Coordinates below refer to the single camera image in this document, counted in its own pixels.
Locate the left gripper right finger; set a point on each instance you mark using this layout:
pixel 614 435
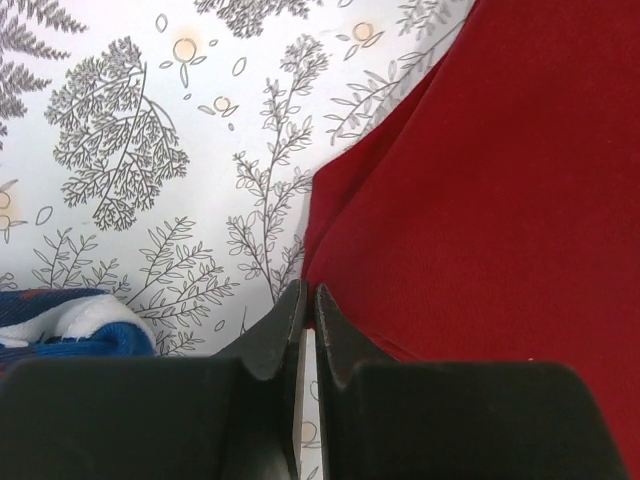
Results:
pixel 384 419

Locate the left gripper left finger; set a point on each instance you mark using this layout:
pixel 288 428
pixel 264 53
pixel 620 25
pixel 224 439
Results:
pixel 233 415

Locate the blue patterned trousers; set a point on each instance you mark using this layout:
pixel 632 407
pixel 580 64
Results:
pixel 76 322

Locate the red garment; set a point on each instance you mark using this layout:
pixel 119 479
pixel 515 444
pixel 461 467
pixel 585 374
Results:
pixel 494 214

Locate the floral table mat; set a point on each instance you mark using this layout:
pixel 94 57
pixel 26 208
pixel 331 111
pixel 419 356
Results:
pixel 165 151

